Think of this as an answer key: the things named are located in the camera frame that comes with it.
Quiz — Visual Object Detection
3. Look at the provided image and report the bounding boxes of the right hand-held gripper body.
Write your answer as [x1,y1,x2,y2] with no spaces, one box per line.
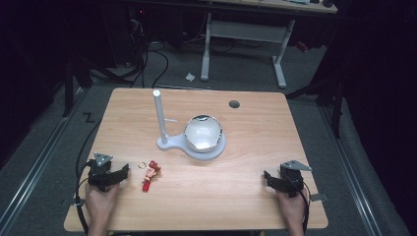
[277,159,313,199]

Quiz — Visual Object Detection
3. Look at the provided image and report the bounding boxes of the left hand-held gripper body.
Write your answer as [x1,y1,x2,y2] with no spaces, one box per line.
[86,151,115,193]

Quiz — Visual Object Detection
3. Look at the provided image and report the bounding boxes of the red figurine keychain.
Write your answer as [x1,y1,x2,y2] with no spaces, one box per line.
[137,159,162,193]

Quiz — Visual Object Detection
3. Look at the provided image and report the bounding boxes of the person's left hand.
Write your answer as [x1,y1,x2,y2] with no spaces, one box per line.
[85,182,122,227]

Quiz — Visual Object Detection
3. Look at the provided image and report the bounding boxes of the person's right hand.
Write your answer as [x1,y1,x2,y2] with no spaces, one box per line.
[275,188,310,228]

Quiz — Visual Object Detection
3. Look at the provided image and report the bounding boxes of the white stand with pole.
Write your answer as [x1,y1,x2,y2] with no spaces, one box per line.
[152,88,227,161]

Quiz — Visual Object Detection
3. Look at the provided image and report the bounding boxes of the white bowl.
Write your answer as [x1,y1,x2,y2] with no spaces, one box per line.
[183,114,224,154]

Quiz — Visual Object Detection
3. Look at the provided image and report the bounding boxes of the black metal stand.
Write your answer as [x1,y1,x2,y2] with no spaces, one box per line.
[61,55,94,118]
[285,73,347,139]

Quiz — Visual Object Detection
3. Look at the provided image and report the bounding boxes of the white-framed desk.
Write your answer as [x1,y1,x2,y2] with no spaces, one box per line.
[196,0,339,89]

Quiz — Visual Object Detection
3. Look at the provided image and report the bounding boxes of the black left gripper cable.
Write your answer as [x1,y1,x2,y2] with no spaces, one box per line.
[74,119,103,236]

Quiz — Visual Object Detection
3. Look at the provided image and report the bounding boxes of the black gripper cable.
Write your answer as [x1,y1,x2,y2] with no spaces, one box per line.
[288,176,311,234]
[74,119,103,236]

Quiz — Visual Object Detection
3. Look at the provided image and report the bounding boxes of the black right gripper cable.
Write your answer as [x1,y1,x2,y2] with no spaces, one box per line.
[288,176,311,234]

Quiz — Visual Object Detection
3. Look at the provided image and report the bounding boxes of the metal floor rail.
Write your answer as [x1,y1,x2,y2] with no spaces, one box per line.
[0,86,89,230]
[319,104,384,236]

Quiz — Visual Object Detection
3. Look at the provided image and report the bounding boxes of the black floor cables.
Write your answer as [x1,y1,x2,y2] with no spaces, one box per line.
[128,14,170,89]

